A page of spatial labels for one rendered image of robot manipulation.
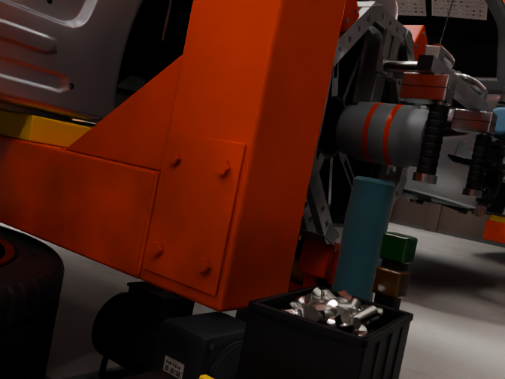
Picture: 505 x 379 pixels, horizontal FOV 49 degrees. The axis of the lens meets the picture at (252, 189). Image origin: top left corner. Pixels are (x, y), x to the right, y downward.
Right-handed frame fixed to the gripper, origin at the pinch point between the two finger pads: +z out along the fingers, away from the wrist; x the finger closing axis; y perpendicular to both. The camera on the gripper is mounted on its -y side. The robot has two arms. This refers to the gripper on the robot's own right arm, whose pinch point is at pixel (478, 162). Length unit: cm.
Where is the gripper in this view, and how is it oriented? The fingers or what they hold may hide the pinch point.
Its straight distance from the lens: 141.8
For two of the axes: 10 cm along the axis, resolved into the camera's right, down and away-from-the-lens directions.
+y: 2.0, -9.8, -0.4
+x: 7.9, 1.8, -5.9
